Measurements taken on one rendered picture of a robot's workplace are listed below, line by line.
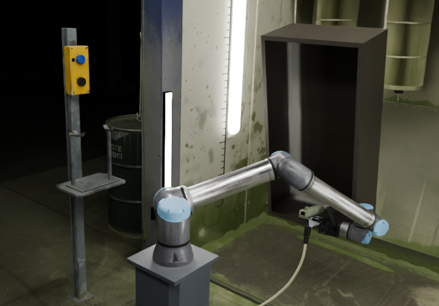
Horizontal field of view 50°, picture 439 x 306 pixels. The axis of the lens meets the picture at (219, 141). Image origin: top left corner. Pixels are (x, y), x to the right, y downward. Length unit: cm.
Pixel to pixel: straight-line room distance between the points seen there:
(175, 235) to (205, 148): 127
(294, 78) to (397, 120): 124
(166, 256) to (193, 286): 18
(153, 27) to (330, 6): 157
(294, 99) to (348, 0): 107
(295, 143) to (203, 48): 90
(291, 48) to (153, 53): 86
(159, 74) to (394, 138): 203
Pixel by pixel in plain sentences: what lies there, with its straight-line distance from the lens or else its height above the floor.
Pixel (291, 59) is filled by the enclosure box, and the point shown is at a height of 148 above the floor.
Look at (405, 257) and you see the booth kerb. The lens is 378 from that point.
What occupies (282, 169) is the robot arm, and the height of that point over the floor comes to 103.
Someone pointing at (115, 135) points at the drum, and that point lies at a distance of 369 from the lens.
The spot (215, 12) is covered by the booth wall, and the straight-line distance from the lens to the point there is 323.
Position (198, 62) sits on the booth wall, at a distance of 312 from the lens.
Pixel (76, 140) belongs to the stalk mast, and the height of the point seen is 102.
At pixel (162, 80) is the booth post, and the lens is 289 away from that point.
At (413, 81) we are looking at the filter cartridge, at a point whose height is 133.
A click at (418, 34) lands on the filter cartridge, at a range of 372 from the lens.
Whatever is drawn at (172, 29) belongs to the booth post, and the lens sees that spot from 292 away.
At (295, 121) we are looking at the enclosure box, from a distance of 323.
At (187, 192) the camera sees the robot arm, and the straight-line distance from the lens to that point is 230.
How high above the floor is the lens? 174
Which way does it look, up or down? 15 degrees down
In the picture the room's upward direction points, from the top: 2 degrees clockwise
